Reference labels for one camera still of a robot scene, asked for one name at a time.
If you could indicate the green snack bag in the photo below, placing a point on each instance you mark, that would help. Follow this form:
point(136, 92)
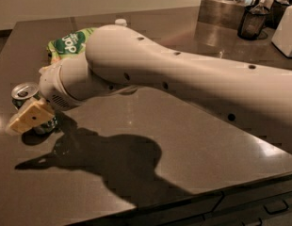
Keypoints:
point(68, 46)

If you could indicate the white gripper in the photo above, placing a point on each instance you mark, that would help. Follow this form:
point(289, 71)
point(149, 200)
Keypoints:
point(51, 86)

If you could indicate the black mesh utensil holder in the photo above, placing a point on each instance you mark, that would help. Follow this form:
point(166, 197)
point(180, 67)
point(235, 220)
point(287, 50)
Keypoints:
point(251, 24)

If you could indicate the green soda can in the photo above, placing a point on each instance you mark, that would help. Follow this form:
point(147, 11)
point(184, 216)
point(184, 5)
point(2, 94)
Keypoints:
point(33, 112)

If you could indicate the black drawer handle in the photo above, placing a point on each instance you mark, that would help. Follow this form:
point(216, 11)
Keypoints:
point(275, 208)

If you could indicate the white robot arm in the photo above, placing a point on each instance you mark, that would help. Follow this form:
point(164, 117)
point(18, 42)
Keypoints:
point(254, 98)

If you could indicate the stainless steel box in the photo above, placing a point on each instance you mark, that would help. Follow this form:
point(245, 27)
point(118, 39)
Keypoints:
point(224, 13)

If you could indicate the clear plastic water bottle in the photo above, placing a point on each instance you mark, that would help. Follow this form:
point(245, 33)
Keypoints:
point(121, 22)

